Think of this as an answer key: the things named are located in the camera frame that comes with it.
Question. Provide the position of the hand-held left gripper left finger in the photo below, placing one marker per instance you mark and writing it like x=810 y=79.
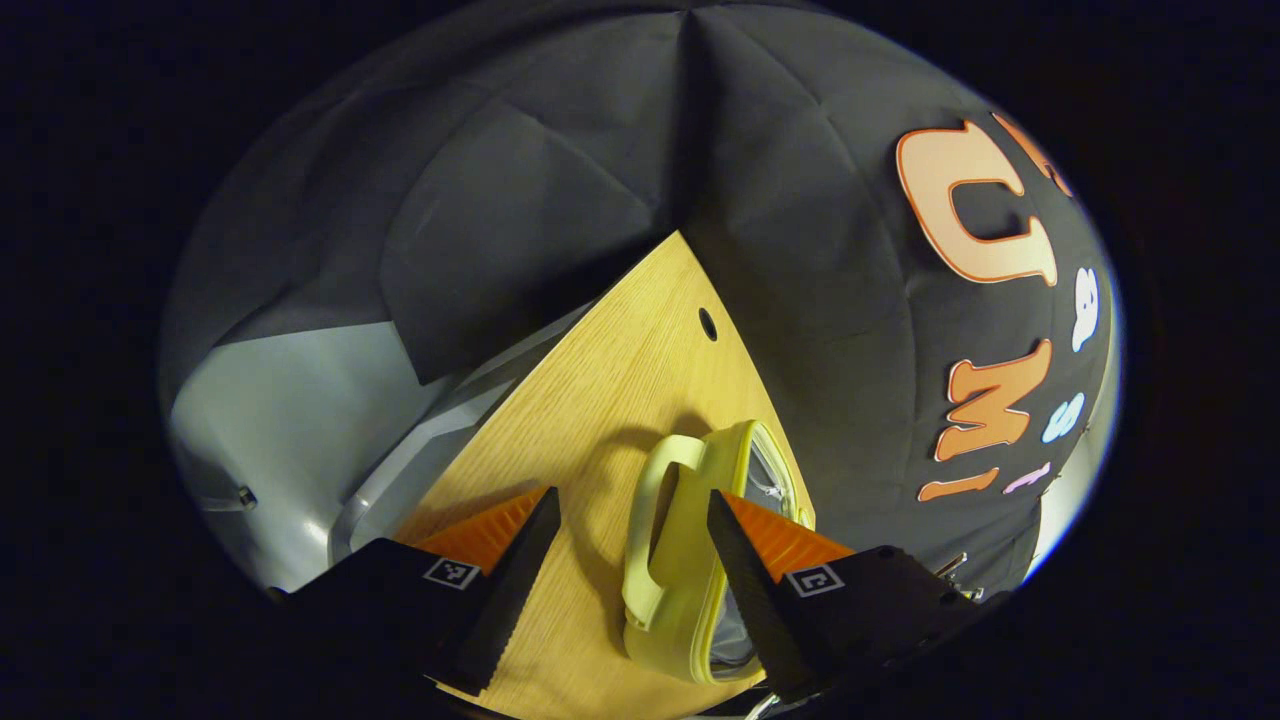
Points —
x=515 y=590

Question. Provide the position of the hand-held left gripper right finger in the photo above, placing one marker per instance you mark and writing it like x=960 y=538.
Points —
x=745 y=590

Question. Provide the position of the grey metal table frame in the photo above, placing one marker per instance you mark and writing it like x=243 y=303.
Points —
x=400 y=470

